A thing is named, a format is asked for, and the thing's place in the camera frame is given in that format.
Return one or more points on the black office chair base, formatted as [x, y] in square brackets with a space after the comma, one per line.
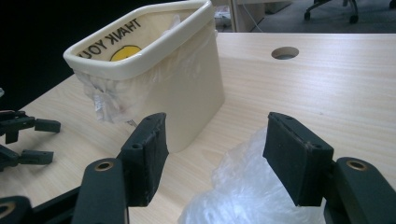
[333, 7]

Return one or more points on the clear plastic bag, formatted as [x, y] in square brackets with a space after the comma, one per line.
[249, 189]

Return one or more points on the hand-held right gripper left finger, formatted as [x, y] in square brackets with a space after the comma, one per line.
[144, 161]

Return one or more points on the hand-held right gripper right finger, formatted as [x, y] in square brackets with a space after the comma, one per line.
[297, 161]

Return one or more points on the yellow printed plastic bag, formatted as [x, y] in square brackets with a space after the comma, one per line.
[124, 53]

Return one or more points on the cream square trash bin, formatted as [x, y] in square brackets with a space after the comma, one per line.
[186, 102]

